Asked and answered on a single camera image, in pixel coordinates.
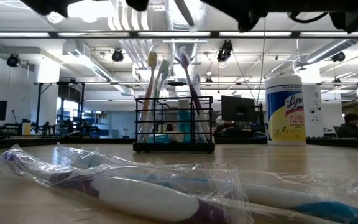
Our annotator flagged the black gantry frame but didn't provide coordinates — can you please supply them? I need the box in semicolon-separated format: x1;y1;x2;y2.
34;80;86;134

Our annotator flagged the green toothbrush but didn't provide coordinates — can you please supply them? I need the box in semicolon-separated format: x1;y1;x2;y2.
144;58;172;144

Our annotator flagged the black desktop monitor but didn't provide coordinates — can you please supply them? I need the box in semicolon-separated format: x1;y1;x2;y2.
221;95;257;123

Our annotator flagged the black wire basket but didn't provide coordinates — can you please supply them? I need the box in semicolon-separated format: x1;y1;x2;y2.
132;95;216;154

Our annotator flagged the blue yellow wipes canister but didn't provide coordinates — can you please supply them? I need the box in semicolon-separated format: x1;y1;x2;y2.
265;73;307;147

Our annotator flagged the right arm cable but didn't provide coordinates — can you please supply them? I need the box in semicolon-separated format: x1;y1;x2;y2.
287;11;329;24

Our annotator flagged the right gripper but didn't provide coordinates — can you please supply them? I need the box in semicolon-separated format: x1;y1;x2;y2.
125;0;269;34

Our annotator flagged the teal mouthwash bottle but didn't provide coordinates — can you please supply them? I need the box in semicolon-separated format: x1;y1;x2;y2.
147;132;186;144

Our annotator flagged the person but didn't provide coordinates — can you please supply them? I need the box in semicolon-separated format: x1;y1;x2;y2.
336;113;358;140

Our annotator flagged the black ceiling spotlight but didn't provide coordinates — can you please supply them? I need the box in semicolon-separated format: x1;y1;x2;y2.
6;53;21;68
111;49;125;63
331;51;346;63
216;40;234;62

